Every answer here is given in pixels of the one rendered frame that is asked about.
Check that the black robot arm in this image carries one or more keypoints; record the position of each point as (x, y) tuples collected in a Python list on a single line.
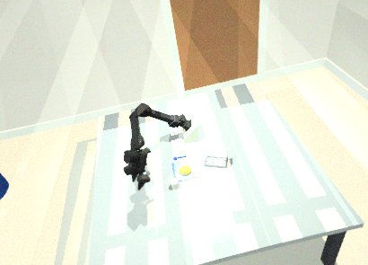
[(137, 141)]

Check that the grey cylinder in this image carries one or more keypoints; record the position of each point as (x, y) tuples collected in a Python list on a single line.
[(174, 183)]

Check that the yellow plate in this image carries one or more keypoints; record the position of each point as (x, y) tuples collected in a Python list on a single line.
[(185, 169)]

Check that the grey dish rack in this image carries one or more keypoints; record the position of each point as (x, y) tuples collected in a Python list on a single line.
[(216, 161)]

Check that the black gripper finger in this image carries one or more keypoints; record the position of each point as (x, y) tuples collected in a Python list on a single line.
[(140, 185), (134, 175)]

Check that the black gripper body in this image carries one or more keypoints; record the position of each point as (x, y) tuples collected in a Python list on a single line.
[(141, 169)]

